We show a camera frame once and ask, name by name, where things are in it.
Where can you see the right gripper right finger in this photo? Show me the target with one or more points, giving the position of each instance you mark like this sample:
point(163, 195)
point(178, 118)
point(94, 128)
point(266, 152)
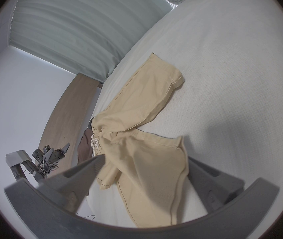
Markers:
point(216, 188)

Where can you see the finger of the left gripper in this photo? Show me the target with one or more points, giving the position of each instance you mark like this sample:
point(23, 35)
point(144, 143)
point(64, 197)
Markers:
point(66, 148)

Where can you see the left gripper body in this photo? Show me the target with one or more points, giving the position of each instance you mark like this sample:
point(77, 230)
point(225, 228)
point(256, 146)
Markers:
point(55, 156)

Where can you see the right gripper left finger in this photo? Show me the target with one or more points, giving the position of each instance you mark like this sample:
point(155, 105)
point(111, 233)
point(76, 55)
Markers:
point(79, 180)

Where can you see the beige shorts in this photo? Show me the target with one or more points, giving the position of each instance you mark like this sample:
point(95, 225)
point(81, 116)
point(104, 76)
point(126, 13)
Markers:
point(136, 103)

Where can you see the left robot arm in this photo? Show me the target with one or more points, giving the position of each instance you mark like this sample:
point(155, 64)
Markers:
point(17, 158)

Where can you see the bed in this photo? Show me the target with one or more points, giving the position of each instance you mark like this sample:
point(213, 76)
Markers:
point(231, 83)

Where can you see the brown garment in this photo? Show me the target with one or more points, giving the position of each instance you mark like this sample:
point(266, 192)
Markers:
point(84, 146)

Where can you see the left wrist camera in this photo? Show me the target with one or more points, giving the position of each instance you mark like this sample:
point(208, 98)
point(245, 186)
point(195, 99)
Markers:
point(46, 149)

